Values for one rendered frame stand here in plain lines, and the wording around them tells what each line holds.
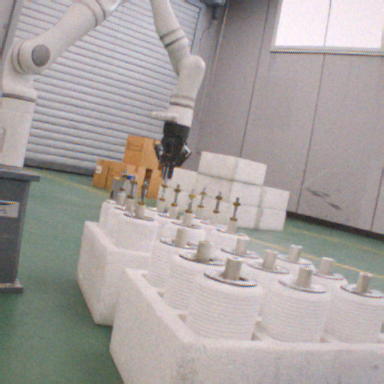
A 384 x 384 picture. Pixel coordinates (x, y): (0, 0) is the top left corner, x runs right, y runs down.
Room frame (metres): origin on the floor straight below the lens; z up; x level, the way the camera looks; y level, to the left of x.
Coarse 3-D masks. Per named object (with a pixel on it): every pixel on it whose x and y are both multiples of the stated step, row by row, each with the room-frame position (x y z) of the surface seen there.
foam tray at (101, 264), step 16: (96, 224) 1.46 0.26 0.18; (96, 240) 1.25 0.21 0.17; (112, 240) 1.24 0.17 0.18; (80, 256) 1.45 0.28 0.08; (96, 256) 1.22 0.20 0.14; (112, 256) 1.11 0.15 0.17; (128, 256) 1.13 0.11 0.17; (144, 256) 1.14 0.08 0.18; (80, 272) 1.41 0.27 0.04; (96, 272) 1.19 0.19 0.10; (112, 272) 1.12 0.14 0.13; (80, 288) 1.37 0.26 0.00; (96, 288) 1.16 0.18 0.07; (112, 288) 1.12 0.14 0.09; (96, 304) 1.13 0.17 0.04; (112, 304) 1.12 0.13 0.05; (96, 320) 1.11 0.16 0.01; (112, 320) 1.12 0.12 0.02
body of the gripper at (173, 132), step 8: (168, 128) 1.44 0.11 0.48; (176, 128) 1.43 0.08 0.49; (184, 128) 1.44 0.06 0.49; (168, 136) 1.47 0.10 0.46; (176, 136) 1.45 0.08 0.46; (184, 136) 1.44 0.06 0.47; (168, 144) 1.46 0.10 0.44; (176, 144) 1.45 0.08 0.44; (168, 152) 1.46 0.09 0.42; (176, 152) 1.45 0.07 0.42
